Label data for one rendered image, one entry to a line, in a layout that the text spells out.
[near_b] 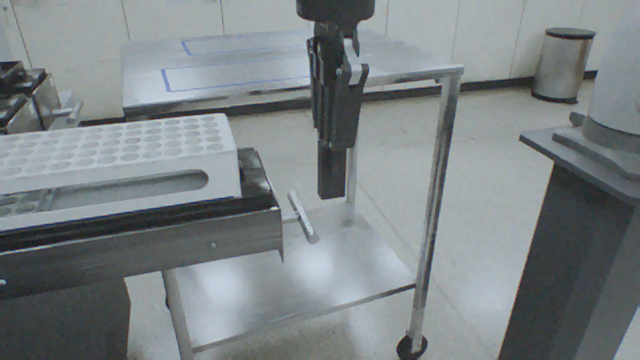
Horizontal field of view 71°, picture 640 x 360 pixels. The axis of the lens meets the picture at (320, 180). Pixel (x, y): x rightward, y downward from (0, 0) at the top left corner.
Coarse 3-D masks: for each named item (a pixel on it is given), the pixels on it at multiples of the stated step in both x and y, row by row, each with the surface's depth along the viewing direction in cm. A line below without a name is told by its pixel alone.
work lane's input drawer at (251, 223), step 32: (256, 160) 50; (256, 192) 43; (288, 192) 56; (64, 224) 39; (96, 224) 39; (128, 224) 40; (160, 224) 41; (192, 224) 41; (224, 224) 42; (256, 224) 43; (0, 256) 37; (32, 256) 38; (64, 256) 39; (96, 256) 40; (128, 256) 41; (160, 256) 42; (192, 256) 43; (224, 256) 44; (0, 288) 38; (32, 288) 39; (64, 288) 40
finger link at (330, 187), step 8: (320, 152) 49; (344, 152) 49; (320, 160) 49; (344, 160) 50; (320, 168) 50; (344, 168) 50; (320, 176) 50; (328, 176) 50; (336, 176) 50; (344, 176) 51; (320, 184) 51; (328, 184) 51; (336, 184) 51; (344, 184) 51; (320, 192) 51; (328, 192) 51; (336, 192) 52; (344, 192) 52
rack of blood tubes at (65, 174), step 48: (0, 144) 42; (48, 144) 43; (96, 144) 42; (144, 144) 42; (192, 144) 43; (0, 192) 36; (48, 192) 45; (96, 192) 45; (144, 192) 45; (192, 192) 41; (240, 192) 43
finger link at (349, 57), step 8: (344, 40) 40; (344, 48) 40; (352, 48) 40; (344, 56) 40; (352, 56) 40; (352, 64) 39; (336, 72) 41; (352, 72) 39; (360, 72) 39; (352, 80) 40
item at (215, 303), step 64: (128, 64) 84; (192, 64) 84; (256, 64) 84; (384, 64) 84; (448, 64) 84; (448, 128) 89; (256, 256) 119; (320, 256) 119; (384, 256) 119; (192, 320) 100; (256, 320) 100
